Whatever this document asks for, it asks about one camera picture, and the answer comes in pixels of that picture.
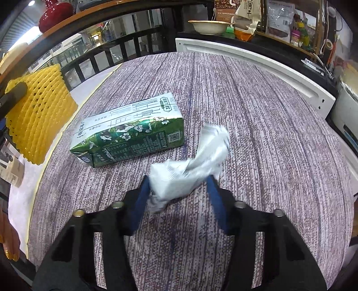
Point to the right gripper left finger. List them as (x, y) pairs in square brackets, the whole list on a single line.
[(69, 264)]

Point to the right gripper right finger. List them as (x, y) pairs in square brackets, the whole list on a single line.
[(288, 263)]

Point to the yellow foam fruit net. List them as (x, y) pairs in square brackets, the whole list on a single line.
[(40, 115)]

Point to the person left hand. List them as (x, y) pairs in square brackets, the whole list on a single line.
[(9, 238)]

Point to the green white milk carton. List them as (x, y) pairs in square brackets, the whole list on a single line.
[(134, 130)]

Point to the grey woven table mat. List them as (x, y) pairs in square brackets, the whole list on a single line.
[(256, 133)]

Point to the white printer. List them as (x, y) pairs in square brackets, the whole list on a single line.
[(344, 114)]

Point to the dark wooden railing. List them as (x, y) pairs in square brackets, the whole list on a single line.
[(99, 38)]

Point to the cream enamel bowl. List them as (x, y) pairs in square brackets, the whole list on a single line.
[(209, 27)]

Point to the red ceramic vase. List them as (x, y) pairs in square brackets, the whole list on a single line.
[(55, 13)]

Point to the brown cardboard box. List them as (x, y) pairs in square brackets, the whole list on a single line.
[(225, 9)]

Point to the beige printed paper bag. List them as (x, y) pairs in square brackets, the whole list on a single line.
[(246, 19)]

